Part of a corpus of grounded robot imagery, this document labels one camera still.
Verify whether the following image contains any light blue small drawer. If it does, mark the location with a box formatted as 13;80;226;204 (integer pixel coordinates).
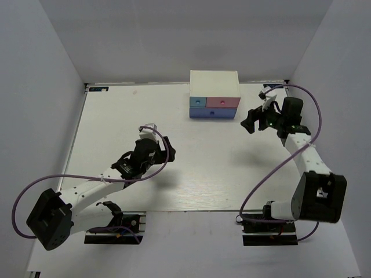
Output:
190;97;207;108

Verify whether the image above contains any pink drawer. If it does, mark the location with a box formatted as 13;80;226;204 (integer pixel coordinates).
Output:
206;97;241;108

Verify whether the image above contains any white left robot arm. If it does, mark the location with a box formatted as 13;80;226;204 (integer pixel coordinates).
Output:
26;136;176;251

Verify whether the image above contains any blue wide drawer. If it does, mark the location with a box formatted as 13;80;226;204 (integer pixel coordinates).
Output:
189;107;237;119

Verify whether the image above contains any blue table label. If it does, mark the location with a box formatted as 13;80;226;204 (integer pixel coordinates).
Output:
263;83;283;88
89;86;109;92

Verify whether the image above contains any right blue table label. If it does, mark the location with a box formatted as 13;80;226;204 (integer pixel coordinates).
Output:
263;83;283;88

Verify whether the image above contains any left blue table label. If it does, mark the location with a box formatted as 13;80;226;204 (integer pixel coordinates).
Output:
89;86;109;92

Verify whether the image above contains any white drawer cabinet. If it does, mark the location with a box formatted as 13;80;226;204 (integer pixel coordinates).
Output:
190;70;241;97

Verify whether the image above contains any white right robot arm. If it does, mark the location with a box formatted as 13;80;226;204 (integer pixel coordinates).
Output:
241;97;347;231

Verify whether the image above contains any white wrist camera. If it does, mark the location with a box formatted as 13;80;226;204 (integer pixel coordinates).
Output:
258;87;277;111
139;123;158;142

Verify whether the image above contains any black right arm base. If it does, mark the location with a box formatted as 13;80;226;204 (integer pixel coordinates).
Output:
235;215;298;247

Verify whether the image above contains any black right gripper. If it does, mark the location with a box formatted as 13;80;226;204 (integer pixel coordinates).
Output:
241;98;286;134

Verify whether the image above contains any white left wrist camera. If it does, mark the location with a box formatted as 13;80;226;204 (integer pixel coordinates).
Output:
139;123;158;142

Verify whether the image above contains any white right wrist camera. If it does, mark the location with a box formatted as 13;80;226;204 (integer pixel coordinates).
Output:
258;87;277;111

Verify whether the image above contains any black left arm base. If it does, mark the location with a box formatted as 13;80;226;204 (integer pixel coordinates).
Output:
84;212;146;245

